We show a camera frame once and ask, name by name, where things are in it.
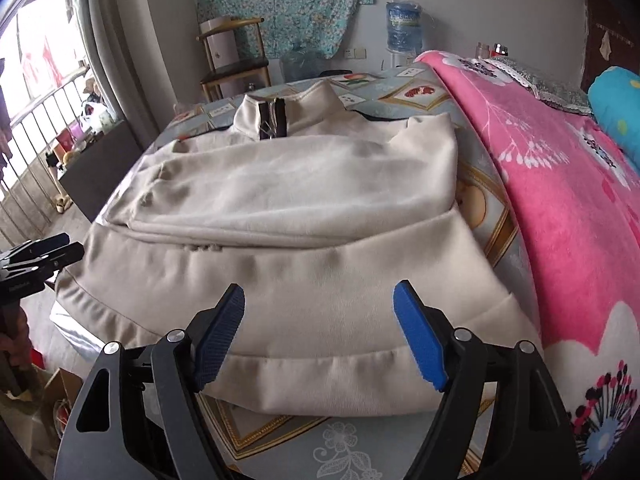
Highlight blue dotted pillow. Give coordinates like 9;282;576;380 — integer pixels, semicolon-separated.
587;66;640;154

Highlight balcony railing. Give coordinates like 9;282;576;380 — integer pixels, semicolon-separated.
0;77;97;242

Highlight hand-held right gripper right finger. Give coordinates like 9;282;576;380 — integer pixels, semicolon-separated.
392;280;584;480

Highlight red gift box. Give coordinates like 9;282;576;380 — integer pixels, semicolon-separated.
54;127;85;154

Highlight wooden chair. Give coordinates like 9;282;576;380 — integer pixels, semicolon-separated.
196;16;274;102

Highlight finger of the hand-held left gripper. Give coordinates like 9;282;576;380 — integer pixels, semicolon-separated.
9;232;71;257
10;241;86;275

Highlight empty clear water jug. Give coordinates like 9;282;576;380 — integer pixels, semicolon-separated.
280;50;326;84

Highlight grey lace-trimmed cloth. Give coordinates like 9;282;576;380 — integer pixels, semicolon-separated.
487;57;597;119

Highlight cardboard box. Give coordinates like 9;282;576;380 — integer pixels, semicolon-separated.
29;367;85;412

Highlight fruit print tablecloth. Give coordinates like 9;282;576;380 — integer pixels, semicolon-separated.
50;62;532;480

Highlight blue water bottle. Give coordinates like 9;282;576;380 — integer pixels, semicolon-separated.
385;1;426;56

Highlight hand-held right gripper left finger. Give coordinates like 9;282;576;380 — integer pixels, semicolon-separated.
52;284;246;480

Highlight brown door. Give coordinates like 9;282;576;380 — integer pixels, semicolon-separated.
582;0;640;92

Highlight cream zip jacket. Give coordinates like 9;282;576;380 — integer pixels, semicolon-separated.
54;82;544;417

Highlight grey curtain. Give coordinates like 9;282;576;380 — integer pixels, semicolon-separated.
65;0;162;137

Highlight white plastic bag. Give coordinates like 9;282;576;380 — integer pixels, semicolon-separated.
80;100;117;132

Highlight pink floral blanket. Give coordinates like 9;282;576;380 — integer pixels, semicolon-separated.
415;50;640;480

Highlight dark cabinet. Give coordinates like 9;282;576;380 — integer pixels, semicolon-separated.
57;120;144;224

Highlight person's left hand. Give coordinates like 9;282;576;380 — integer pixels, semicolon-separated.
0;310;32;397

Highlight teal floral wall cloth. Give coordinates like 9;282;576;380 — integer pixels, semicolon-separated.
197;0;376;60

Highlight door hook rack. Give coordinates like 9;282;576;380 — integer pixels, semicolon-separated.
592;22;637;47

